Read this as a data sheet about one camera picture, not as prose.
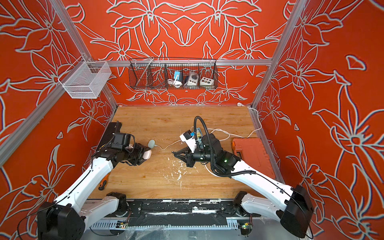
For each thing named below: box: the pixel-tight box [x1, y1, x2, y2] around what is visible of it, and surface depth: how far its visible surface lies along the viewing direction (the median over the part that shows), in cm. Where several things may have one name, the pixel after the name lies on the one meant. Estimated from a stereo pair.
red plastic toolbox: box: [231, 137, 276, 179], surface depth 92 cm
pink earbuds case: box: [142, 149, 152, 160], surface depth 80 cm
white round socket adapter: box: [187, 72, 199, 86], surface depth 93 cm
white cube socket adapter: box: [200, 76, 214, 86], surface depth 96 cm
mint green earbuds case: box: [148, 139, 156, 149], surface depth 98 cm
